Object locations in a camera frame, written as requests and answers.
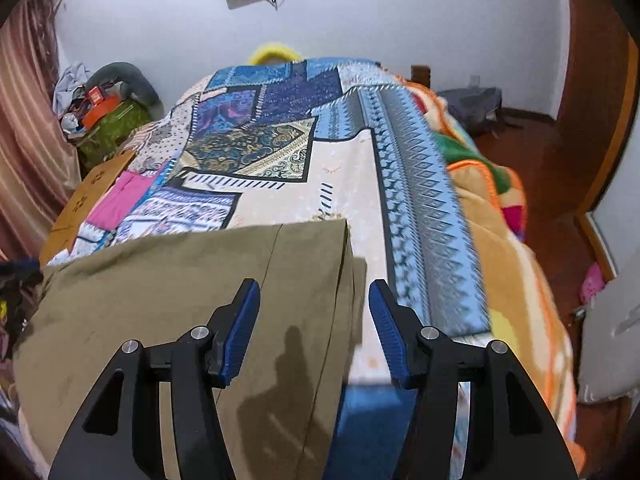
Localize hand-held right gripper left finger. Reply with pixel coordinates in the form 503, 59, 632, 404
48, 278, 262, 480

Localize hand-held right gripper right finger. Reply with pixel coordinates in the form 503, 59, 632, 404
368, 279, 584, 480

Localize olive green pants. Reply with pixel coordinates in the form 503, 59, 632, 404
13, 218, 368, 480

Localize orange fleece blanket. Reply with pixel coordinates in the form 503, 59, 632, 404
387, 72, 587, 478

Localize patchwork printed bed sheet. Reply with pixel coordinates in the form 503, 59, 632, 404
47, 57, 493, 480

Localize pink cloth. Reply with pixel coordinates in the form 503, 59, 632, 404
98, 170, 163, 233

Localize cardboard box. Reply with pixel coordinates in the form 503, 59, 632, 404
39, 150, 138, 267

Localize pink slipper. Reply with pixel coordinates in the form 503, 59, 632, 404
580, 263, 607, 306

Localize white panel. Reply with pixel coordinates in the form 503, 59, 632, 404
577, 247, 640, 403

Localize grey backpack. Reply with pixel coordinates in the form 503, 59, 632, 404
436, 87, 503, 136

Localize green patterned bag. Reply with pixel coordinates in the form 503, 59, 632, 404
77, 99, 153, 171

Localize orange box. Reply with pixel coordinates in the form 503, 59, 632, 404
81, 86, 123, 128

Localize grey neck pillow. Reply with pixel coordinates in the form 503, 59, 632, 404
85, 62, 163, 121

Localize yellow round cushion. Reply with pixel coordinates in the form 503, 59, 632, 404
248, 42, 303, 67

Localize pink striped curtain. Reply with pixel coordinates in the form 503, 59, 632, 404
0, 0, 83, 261

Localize wooden door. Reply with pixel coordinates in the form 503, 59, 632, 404
555, 0, 640, 221

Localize white crumpled cloth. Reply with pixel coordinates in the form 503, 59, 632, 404
52, 63, 92, 116

